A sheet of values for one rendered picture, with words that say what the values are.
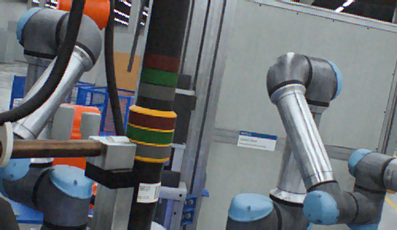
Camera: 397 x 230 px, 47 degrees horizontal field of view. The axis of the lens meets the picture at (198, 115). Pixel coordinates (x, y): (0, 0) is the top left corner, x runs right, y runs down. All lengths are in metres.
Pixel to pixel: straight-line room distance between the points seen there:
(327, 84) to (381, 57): 1.32
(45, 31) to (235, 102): 1.27
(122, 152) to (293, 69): 0.89
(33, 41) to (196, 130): 0.52
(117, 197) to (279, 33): 2.02
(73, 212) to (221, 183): 1.24
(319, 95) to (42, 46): 0.75
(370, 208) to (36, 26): 0.94
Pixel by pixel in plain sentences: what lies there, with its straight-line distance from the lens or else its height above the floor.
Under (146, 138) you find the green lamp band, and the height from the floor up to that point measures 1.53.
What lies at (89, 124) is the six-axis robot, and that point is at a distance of 4.35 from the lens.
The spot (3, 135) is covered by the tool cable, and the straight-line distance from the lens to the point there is 0.34.
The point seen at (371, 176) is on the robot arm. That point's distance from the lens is 1.16.
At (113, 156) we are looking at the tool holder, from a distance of 0.39.
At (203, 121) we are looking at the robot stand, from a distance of 1.39.
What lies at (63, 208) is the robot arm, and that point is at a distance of 1.26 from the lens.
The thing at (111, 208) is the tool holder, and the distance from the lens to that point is 0.41.
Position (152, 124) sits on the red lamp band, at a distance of 0.40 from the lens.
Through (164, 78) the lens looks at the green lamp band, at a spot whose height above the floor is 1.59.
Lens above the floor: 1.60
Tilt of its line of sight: 6 degrees down
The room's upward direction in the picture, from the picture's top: 10 degrees clockwise
